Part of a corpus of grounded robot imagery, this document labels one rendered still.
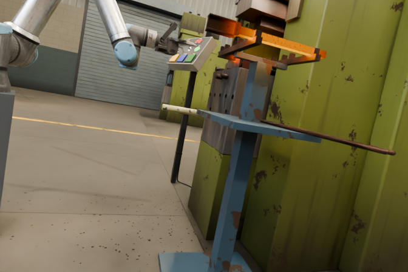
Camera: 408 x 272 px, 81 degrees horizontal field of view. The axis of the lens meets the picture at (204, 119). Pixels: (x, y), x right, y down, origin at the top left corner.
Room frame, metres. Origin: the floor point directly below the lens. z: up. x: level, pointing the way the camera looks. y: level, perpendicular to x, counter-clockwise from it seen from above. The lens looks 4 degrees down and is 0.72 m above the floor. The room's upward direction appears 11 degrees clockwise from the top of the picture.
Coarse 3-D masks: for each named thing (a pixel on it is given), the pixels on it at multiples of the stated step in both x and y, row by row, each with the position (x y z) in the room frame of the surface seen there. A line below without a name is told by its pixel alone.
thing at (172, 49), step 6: (168, 36) 1.27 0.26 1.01; (156, 42) 1.24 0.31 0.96; (162, 42) 1.27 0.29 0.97; (168, 42) 1.26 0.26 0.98; (174, 42) 1.27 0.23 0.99; (156, 48) 1.26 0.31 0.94; (162, 48) 1.27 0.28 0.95; (168, 48) 1.26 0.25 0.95; (174, 48) 1.27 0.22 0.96; (168, 54) 1.31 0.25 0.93; (174, 54) 1.28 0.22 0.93
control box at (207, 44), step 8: (192, 40) 1.96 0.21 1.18; (200, 40) 1.88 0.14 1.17; (208, 40) 1.81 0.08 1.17; (192, 48) 1.87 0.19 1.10; (200, 48) 1.80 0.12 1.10; (208, 48) 1.81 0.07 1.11; (200, 56) 1.76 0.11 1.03; (208, 56) 1.82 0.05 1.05; (168, 64) 1.96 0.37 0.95; (176, 64) 1.88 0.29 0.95; (184, 64) 1.80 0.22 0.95; (192, 64) 1.73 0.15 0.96; (200, 64) 1.77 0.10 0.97
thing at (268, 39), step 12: (216, 24) 0.69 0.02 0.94; (228, 24) 0.70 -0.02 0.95; (240, 24) 0.70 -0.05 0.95; (228, 36) 0.72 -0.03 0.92; (240, 36) 0.73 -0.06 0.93; (252, 36) 0.72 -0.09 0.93; (264, 36) 0.73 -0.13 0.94; (276, 36) 0.74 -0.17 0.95; (288, 48) 0.76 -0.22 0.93; (300, 48) 0.76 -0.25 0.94; (312, 48) 0.77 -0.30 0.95
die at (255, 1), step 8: (240, 0) 1.51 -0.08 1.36; (248, 0) 1.40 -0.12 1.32; (256, 0) 1.36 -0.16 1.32; (264, 0) 1.38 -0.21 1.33; (272, 0) 1.40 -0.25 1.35; (240, 8) 1.48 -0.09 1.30; (248, 8) 1.38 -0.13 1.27; (256, 8) 1.37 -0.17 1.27; (264, 8) 1.38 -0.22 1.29; (272, 8) 1.40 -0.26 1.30; (280, 8) 1.42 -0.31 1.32; (240, 16) 1.52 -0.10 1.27; (248, 16) 1.49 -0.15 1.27; (256, 16) 1.47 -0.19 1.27; (272, 16) 1.42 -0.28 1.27; (280, 16) 1.42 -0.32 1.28
